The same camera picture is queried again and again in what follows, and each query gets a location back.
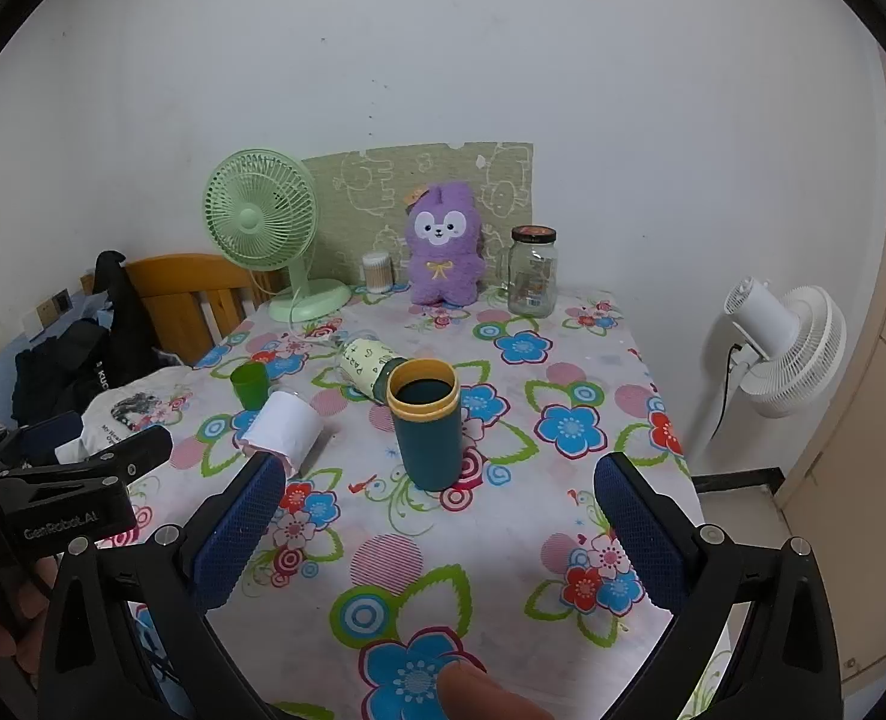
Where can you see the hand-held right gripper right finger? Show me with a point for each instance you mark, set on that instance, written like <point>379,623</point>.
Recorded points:
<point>640,532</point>

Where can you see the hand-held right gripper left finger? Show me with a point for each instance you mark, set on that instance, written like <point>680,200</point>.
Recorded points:
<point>239,529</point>

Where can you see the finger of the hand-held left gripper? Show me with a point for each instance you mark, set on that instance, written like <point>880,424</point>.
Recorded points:
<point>131,452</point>

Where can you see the teal cup with yellow rim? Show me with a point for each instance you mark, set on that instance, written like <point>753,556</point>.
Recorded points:
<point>428,442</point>

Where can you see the small green cup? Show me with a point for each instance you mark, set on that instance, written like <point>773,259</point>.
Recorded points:
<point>251,388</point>

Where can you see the person's right hand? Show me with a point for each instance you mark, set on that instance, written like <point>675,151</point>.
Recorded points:
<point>480,694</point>

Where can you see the white printed shirt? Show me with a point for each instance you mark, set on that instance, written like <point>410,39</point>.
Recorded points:
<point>139,409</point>

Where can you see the black clothes pile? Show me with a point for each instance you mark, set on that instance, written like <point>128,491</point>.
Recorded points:
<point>116,345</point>

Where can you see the white toilet paper roll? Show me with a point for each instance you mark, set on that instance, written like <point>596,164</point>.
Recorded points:
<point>285,427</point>

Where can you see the wooden chair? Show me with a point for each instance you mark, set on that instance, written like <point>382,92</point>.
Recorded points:
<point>180,300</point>

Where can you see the white standing fan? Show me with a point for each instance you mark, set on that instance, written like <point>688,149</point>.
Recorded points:
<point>787,349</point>

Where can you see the green desk fan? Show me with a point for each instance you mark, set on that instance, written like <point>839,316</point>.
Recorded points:
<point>259,214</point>

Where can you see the beige wooden door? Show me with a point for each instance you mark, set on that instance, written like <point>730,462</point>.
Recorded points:
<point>870,390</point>

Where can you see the glass jar with dark lid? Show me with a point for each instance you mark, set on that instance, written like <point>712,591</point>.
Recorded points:
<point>533,274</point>

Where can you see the cotton swab container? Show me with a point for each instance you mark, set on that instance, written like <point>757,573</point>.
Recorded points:
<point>377,274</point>

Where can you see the purple plush toy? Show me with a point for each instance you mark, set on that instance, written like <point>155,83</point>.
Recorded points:
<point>443,255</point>

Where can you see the green printed wall sheet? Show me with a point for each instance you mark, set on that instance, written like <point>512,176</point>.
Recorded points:
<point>428,165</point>

